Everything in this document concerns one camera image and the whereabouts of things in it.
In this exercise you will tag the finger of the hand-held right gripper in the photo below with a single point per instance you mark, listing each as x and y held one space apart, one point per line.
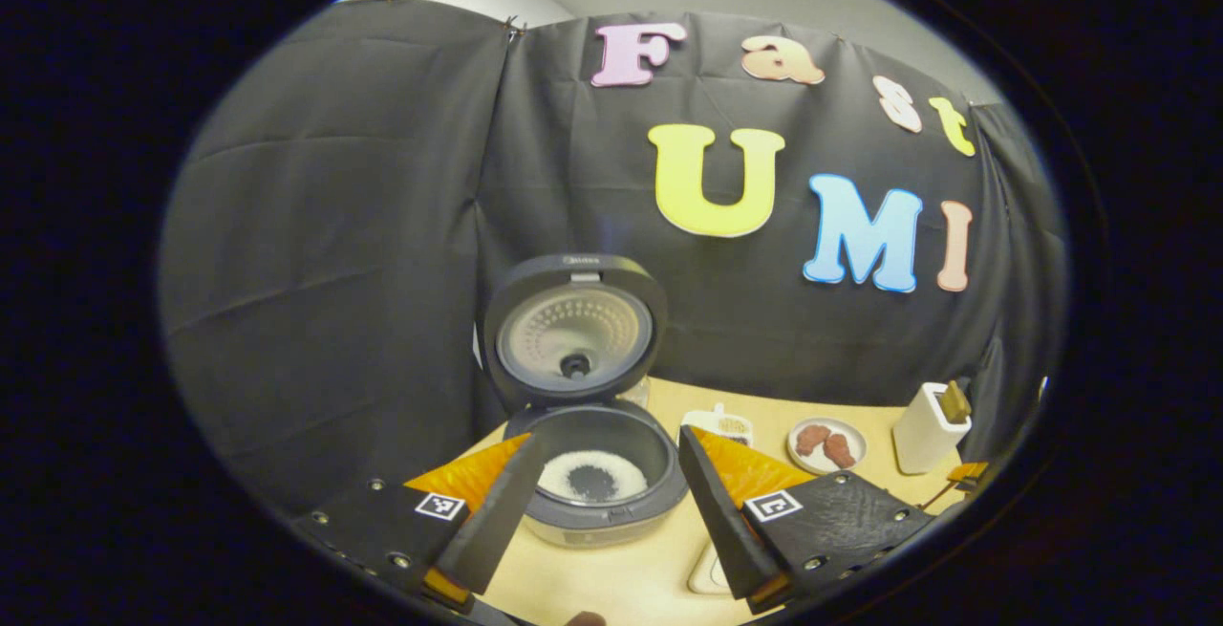
967 475

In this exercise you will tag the clear plastic container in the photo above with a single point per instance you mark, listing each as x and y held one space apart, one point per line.
709 571

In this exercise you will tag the dark grey rice cooker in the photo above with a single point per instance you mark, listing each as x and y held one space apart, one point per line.
583 320

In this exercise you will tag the white divided bean dish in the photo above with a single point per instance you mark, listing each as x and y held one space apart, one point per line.
717 420

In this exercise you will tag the small white rice portion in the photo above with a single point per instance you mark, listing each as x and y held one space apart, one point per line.
626 487

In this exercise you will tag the red-brown meat piece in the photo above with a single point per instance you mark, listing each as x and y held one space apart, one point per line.
812 440
841 451

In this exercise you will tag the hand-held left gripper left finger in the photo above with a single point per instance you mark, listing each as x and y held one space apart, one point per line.
497 521

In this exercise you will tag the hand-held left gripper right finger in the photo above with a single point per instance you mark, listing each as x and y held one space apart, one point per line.
721 521

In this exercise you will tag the round white plate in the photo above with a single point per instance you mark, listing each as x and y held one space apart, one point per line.
855 435

